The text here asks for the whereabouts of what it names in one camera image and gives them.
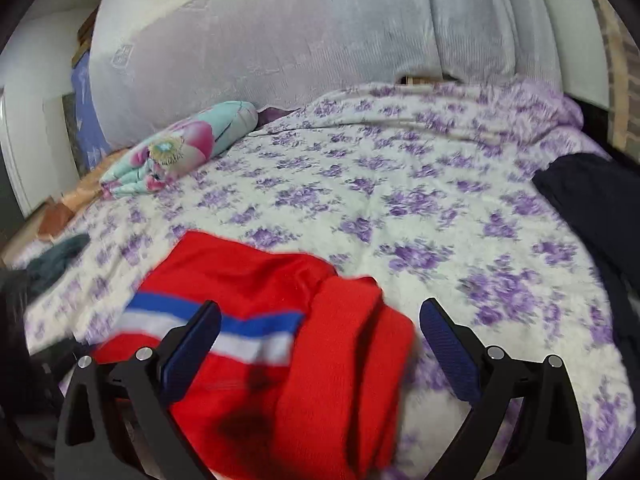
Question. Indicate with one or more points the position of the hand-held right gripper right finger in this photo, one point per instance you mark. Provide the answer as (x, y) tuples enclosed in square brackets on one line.
[(447, 350)]

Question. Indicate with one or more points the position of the white lace cover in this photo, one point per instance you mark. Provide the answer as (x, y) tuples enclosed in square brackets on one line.
[(310, 40)]

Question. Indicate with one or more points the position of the blue wall poster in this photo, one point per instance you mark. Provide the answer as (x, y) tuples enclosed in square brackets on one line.
[(85, 115)]

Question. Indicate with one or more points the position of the white door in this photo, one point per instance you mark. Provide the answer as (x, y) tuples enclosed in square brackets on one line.
[(20, 145)]

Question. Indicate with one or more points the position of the orange brown blanket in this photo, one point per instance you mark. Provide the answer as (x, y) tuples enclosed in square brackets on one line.
[(75, 200)]

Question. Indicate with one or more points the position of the dark navy garment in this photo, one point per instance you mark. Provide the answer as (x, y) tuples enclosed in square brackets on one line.
[(592, 210)]

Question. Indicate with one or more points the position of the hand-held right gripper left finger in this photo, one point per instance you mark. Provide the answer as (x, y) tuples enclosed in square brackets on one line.
[(192, 350)]

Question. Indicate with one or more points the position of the purple floral bedsheet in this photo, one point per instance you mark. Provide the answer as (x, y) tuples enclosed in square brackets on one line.
[(400, 200)]

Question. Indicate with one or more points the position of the dark green garment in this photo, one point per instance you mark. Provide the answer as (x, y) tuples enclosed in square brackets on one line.
[(55, 260)]

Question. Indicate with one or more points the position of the folded turquoise floral quilt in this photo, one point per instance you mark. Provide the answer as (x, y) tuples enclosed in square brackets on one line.
[(185, 145)]

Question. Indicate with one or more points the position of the red striped jacket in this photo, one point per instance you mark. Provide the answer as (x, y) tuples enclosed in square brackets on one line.
[(260, 340)]

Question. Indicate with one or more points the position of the wooden headboard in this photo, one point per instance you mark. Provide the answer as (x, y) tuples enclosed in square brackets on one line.
[(417, 79)]

